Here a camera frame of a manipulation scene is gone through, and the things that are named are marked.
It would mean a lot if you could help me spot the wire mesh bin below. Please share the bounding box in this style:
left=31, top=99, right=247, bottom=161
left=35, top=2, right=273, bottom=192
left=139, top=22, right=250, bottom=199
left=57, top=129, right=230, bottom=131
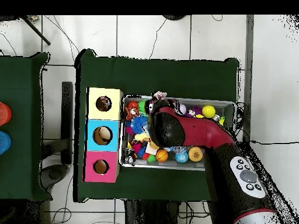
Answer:
left=119, top=94, right=237, bottom=173

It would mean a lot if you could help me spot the wooden box with three holes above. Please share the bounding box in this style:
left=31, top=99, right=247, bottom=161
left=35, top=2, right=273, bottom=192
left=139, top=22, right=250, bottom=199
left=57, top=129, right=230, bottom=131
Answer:
left=82, top=86, right=124, bottom=183

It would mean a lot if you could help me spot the green cloth on side table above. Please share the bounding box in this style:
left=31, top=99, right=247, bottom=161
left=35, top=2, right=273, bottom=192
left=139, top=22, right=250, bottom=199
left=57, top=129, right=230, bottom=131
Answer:
left=0, top=51, right=53, bottom=202

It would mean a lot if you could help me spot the purple spiky monster toy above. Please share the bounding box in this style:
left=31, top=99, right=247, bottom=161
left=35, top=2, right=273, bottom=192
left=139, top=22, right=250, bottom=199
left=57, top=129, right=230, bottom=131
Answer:
left=186, top=106, right=203, bottom=117

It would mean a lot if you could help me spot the grey floor cable cover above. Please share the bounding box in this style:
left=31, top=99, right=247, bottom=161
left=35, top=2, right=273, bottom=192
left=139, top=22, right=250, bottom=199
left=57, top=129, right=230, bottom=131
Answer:
left=241, top=15, right=255, bottom=142

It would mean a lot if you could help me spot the green spiky rubber ball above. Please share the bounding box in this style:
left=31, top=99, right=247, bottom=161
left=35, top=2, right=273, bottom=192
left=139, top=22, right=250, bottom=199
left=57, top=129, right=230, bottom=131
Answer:
left=137, top=100, right=148, bottom=116

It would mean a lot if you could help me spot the black rod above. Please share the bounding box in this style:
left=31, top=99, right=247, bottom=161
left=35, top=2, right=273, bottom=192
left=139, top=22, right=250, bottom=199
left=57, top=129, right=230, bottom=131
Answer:
left=22, top=15, right=51, bottom=46

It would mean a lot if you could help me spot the tiger plush toy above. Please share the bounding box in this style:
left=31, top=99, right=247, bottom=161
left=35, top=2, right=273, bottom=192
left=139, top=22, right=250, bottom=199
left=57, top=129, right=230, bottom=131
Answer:
left=124, top=101, right=140, bottom=121

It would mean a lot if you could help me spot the blue cup stack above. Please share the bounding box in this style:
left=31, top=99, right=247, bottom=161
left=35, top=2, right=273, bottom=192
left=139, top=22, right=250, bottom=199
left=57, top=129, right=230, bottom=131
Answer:
left=0, top=131, right=12, bottom=155

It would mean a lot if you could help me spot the black round base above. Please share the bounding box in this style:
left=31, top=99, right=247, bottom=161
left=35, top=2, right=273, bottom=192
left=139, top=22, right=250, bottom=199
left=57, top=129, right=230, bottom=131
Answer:
left=162, top=15, right=187, bottom=21

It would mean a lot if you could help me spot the plain yellow ball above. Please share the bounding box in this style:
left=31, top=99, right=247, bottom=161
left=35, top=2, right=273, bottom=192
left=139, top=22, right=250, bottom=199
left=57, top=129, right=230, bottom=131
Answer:
left=201, top=104, right=216, bottom=119

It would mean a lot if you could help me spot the black power cable with plug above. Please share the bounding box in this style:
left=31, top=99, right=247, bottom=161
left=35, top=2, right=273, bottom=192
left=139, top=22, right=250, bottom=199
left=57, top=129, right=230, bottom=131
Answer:
left=234, top=139, right=299, bottom=148

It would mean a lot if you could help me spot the orange cup stack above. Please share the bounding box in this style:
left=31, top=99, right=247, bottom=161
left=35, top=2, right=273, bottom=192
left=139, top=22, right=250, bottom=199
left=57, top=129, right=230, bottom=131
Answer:
left=0, top=101, right=12, bottom=127

